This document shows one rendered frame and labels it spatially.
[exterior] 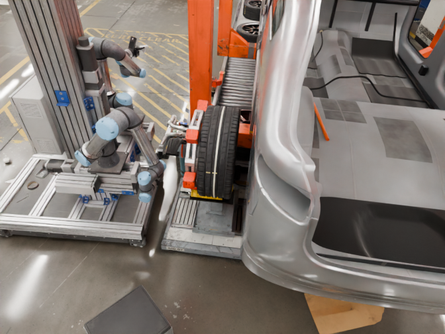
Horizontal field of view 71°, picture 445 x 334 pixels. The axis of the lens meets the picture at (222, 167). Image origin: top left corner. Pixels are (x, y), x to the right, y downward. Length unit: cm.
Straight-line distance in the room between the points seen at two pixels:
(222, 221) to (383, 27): 320
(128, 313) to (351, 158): 172
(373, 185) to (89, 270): 218
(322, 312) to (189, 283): 101
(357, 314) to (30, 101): 269
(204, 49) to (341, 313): 218
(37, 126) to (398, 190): 241
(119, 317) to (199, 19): 199
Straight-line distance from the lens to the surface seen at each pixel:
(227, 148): 195
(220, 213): 267
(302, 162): 109
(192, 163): 201
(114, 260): 278
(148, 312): 216
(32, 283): 289
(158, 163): 196
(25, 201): 315
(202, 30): 238
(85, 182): 233
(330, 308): 267
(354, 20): 455
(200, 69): 249
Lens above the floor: 232
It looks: 43 degrees down
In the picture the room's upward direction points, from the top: 4 degrees clockwise
